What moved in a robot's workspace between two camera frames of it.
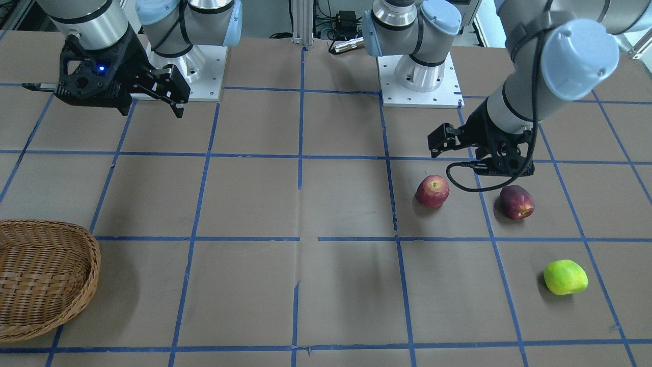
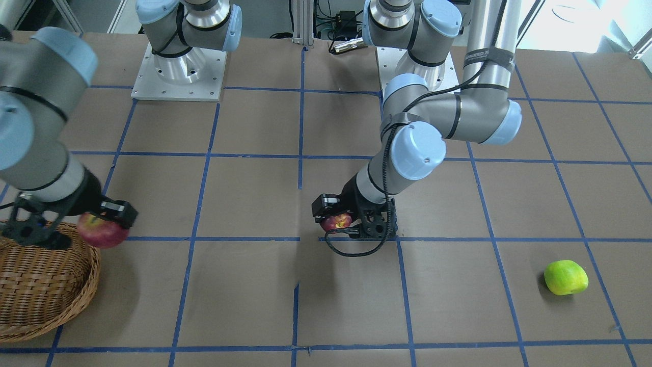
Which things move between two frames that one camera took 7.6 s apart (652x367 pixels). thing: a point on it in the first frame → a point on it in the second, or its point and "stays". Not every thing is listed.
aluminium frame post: x=302 y=22 stays
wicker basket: x=48 y=270 stays
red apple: x=432 y=191 → x=101 y=233
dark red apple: x=516 y=202 → x=336 y=221
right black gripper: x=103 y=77 → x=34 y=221
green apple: x=565 y=277 stays
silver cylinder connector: x=352 y=43 stays
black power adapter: x=348 y=22 stays
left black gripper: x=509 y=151 → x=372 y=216
